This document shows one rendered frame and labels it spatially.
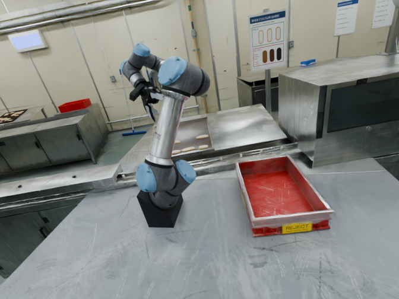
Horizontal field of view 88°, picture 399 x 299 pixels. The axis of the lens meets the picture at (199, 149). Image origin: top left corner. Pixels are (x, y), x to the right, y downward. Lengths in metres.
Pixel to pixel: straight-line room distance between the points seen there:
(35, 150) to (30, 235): 2.60
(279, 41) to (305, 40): 3.41
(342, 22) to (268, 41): 3.91
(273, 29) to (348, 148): 1.20
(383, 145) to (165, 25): 4.32
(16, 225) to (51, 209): 0.33
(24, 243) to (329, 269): 2.02
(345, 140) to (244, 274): 0.93
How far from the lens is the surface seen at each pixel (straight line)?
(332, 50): 5.88
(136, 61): 1.17
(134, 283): 0.98
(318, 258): 0.96
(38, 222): 1.96
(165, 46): 4.96
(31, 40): 5.78
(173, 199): 1.01
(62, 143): 4.20
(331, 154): 1.42
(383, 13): 6.44
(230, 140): 1.59
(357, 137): 1.45
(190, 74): 0.81
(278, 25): 2.16
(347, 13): 5.97
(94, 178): 1.56
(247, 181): 1.26
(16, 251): 2.31
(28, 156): 4.65
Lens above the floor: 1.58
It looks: 27 degrees down
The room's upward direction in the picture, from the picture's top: 11 degrees counter-clockwise
